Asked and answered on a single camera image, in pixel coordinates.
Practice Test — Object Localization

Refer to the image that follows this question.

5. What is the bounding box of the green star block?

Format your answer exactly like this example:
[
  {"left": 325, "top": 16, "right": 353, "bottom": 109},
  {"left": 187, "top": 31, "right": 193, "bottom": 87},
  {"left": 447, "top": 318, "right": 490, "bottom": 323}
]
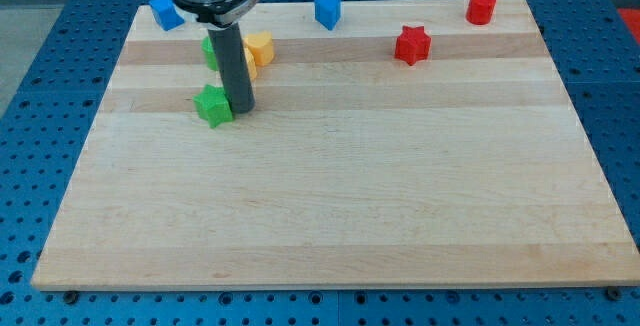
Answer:
[{"left": 193, "top": 84, "right": 234, "bottom": 128}]

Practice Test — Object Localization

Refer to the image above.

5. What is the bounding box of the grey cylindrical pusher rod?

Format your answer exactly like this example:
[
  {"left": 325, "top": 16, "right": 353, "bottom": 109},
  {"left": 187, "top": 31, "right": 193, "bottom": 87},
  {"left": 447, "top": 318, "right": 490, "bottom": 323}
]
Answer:
[{"left": 208, "top": 24, "right": 255, "bottom": 114}]

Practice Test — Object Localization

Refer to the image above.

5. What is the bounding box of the light wooden board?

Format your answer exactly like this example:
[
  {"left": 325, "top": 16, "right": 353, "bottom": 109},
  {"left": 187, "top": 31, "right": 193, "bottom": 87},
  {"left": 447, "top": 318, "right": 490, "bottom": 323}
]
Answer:
[{"left": 31, "top": 0, "right": 639, "bottom": 292}]

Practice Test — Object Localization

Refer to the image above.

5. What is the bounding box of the yellow heart block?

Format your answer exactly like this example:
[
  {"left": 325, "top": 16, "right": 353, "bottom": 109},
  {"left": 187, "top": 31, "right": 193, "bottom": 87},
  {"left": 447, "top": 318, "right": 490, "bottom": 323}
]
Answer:
[{"left": 244, "top": 31, "right": 275, "bottom": 66}]

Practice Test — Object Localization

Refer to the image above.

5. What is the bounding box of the blue cube block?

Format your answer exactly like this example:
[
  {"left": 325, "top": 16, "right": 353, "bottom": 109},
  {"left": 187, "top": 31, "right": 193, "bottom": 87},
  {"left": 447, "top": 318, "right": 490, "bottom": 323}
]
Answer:
[{"left": 148, "top": 0, "right": 184, "bottom": 31}]

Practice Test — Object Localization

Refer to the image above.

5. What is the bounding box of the red star block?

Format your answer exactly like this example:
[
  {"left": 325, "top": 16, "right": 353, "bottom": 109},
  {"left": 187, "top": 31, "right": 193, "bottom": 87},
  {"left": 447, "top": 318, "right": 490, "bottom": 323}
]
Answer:
[{"left": 394, "top": 25, "right": 432, "bottom": 66}]

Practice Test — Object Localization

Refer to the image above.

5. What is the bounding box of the green round block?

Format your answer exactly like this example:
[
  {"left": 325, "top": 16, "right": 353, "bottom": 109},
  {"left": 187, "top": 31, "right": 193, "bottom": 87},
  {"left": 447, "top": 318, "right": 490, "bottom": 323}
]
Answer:
[{"left": 201, "top": 36, "right": 219, "bottom": 71}]

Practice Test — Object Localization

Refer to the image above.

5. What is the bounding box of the blue triangular block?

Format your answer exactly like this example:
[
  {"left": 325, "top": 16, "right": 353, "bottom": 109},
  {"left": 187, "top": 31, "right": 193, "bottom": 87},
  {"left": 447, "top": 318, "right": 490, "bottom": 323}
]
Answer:
[{"left": 314, "top": 0, "right": 342, "bottom": 31}]

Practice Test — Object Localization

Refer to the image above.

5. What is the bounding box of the red cylinder block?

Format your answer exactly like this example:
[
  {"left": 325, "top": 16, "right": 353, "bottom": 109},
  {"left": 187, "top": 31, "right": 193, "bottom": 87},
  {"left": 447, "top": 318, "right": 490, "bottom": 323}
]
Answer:
[{"left": 466, "top": 0, "right": 497, "bottom": 25}]

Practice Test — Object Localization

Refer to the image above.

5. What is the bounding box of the yellow block behind rod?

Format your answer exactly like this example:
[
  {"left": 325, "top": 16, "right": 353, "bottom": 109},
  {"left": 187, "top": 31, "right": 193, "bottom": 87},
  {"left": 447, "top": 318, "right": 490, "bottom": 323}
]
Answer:
[{"left": 244, "top": 47, "right": 258, "bottom": 81}]

